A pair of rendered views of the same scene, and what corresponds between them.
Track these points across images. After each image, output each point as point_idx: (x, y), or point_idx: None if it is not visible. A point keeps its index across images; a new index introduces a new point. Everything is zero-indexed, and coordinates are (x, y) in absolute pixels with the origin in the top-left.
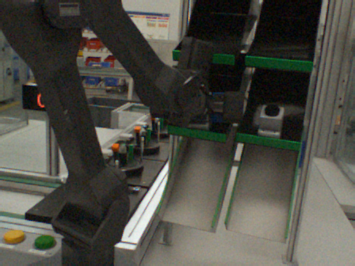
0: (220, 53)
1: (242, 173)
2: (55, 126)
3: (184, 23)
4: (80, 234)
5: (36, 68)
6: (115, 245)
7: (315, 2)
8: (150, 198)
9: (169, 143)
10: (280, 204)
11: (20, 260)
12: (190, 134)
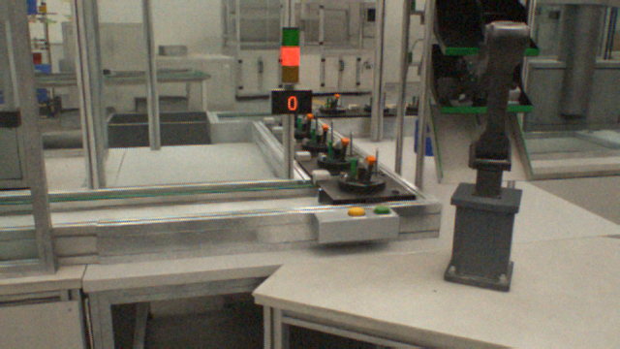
0: (472, 47)
1: None
2: (495, 99)
3: (431, 24)
4: (500, 162)
5: (502, 67)
6: (425, 204)
7: (506, 1)
8: (395, 178)
9: (420, 125)
10: (513, 156)
11: (374, 225)
12: (459, 111)
